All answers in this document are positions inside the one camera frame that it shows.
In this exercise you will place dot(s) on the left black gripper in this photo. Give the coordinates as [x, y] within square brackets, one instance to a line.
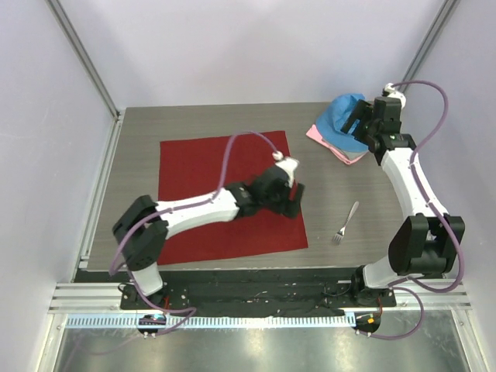
[289, 208]

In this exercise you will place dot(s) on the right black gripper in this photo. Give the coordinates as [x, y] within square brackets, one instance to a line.
[360, 110]

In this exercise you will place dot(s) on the silver metal fork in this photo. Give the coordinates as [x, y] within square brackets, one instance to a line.
[339, 235]

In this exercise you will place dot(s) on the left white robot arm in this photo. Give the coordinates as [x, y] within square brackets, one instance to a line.
[143, 229]

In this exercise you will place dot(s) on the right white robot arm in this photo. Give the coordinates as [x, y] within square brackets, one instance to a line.
[429, 237]

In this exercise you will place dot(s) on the blue bucket hat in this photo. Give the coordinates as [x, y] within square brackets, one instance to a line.
[330, 122]

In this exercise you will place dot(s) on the pink folded cloth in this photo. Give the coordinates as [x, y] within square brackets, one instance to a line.
[314, 134]

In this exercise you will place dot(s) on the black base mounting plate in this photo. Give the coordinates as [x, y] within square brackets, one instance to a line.
[297, 292]

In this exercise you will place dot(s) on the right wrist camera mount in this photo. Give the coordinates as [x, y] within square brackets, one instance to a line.
[391, 91]

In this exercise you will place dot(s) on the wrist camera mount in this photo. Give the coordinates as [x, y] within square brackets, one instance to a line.
[288, 164]
[391, 91]

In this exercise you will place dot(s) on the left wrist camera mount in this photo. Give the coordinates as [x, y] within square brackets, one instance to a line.
[288, 164]

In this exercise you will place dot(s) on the right aluminium frame post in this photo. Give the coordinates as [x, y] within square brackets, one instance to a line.
[442, 17]

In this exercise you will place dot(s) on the aluminium frame post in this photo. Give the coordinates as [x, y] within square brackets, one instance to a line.
[442, 17]
[71, 34]

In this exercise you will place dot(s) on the white slotted cable duct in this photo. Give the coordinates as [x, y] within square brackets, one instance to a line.
[142, 321]

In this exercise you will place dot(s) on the aluminium front rail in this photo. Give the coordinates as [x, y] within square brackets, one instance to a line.
[85, 298]

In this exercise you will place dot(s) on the left aluminium frame post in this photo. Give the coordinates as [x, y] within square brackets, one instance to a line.
[71, 34]

